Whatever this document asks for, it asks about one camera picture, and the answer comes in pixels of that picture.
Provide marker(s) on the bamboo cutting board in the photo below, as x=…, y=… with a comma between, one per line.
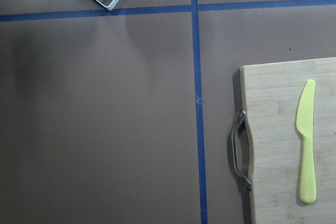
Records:
x=270, y=96

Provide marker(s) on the yellow plastic knife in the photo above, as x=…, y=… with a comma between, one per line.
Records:
x=304, y=125

